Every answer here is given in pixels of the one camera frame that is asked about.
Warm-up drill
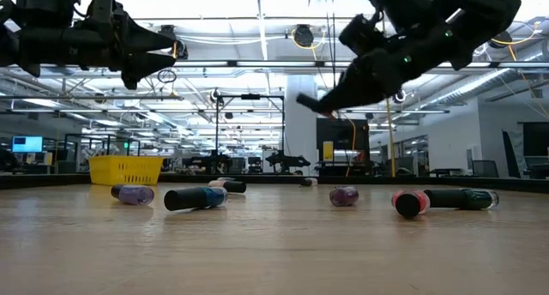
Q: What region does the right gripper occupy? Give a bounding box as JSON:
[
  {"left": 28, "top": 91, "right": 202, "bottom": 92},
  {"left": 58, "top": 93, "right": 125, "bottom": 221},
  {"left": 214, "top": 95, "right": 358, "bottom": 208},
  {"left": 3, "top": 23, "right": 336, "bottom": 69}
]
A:
[{"left": 319, "top": 27, "right": 462, "bottom": 112}]

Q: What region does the black wall panel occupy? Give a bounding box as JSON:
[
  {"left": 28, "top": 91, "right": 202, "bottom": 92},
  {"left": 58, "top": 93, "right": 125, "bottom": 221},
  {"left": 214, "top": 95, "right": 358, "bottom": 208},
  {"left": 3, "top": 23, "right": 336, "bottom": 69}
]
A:
[{"left": 501, "top": 122, "right": 549, "bottom": 179}]

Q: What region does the black background station frame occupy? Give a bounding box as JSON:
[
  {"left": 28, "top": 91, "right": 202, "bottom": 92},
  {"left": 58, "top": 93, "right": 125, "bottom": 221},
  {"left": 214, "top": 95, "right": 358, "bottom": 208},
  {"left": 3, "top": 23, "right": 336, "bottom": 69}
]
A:
[{"left": 214, "top": 93, "right": 287, "bottom": 176}]

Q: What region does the dark green nail polish bottle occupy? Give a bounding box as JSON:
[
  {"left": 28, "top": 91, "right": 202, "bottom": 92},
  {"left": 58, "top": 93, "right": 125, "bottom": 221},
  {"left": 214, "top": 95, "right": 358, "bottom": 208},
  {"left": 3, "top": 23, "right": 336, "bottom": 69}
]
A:
[{"left": 422, "top": 187, "right": 500, "bottom": 211}]

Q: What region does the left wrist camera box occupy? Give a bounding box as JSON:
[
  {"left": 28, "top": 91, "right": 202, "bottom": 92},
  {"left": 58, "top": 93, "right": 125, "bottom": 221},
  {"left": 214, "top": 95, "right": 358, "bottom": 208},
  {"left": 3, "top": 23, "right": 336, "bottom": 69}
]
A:
[{"left": 85, "top": 0, "right": 124, "bottom": 29}]

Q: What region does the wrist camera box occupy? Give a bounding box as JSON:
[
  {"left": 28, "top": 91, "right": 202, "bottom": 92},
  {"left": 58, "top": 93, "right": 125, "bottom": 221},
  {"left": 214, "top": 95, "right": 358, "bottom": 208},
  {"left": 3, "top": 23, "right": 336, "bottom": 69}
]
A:
[
  {"left": 85, "top": 0, "right": 124, "bottom": 29},
  {"left": 338, "top": 14, "right": 383, "bottom": 58}
]

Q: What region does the coral pink nail polish bottle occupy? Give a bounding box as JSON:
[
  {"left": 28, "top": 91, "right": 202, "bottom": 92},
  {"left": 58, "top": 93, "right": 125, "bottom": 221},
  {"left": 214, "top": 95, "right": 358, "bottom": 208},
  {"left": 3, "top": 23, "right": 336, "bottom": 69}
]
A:
[{"left": 390, "top": 189, "right": 431, "bottom": 220}]

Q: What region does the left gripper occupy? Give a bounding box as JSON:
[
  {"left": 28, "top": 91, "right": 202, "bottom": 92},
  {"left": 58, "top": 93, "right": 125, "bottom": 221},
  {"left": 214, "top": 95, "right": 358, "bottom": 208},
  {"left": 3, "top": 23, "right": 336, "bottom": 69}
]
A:
[{"left": 75, "top": 11, "right": 177, "bottom": 90}]

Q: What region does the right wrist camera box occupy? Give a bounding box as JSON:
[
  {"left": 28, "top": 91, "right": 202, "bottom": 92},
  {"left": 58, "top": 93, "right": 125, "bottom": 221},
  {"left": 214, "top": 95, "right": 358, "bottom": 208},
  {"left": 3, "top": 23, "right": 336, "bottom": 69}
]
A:
[{"left": 338, "top": 14, "right": 383, "bottom": 58}]

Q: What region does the black aluminium table frame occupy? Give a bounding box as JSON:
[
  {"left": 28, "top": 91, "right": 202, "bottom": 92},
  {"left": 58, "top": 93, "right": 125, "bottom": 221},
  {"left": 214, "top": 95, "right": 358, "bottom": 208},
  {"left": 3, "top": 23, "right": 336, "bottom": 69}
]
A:
[{"left": 0, "top": 173, "right": 549, "bottom": 194}]

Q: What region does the yellow slotted plastic basket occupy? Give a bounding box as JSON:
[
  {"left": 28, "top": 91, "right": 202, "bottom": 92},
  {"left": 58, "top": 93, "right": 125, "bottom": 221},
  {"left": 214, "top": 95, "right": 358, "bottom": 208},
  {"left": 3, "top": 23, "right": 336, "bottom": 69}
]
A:
[{"left": 88, "top": 154, "right": 165, "bottom": 187}]

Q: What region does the lit computer monitor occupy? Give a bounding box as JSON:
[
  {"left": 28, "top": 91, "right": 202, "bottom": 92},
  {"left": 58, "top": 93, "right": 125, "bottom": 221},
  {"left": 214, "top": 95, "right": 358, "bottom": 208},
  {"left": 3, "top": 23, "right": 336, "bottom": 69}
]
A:
[{"left": 11, "top": 135, "right": 44, "bottom": 154}]

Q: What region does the yellow orange hanging cable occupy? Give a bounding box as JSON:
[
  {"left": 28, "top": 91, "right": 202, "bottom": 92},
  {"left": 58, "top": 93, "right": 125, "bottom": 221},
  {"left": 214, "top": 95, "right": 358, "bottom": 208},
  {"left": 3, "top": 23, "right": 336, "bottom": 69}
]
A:
[{"left": 384, "top": 98, "right": 398, "bottom": 178}]

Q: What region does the lilac nail polish bottle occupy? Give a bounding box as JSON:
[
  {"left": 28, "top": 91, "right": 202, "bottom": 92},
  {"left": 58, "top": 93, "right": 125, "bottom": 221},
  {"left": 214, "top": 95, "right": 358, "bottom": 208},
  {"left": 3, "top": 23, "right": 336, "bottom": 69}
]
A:
[{"left": 110, "top": 184, "right": 156, "bottom": 207}]

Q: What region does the teal blue nail polish bottle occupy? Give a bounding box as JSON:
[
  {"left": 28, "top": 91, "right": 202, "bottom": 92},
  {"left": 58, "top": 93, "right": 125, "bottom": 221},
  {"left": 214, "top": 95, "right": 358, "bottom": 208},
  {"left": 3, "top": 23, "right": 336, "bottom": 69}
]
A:
[{"left": 163, "top": 186, "right": 229, "bottom": 212}]

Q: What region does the black mesh office chair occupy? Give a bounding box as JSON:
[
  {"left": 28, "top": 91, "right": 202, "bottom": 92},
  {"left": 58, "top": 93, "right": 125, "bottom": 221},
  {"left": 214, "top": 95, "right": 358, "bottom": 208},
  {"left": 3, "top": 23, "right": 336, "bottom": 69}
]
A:
[{"left": 471, "top": 160, "right": 500, "bottom": 178}]

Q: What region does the pale pink nail polish bottle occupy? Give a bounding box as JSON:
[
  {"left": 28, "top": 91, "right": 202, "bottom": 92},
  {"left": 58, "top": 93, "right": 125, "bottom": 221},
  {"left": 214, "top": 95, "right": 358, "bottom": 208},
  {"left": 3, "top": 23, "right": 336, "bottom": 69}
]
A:
[{"left": 207, "top": 178, "right": 248, "bottom": 195}]

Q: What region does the black partition panel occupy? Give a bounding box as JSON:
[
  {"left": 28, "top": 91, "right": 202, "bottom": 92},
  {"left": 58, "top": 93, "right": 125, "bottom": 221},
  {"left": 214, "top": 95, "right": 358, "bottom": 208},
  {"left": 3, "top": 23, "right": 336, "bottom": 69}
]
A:
[{"left": 316, "top": 117, "right": 371, "bottom": 177}]

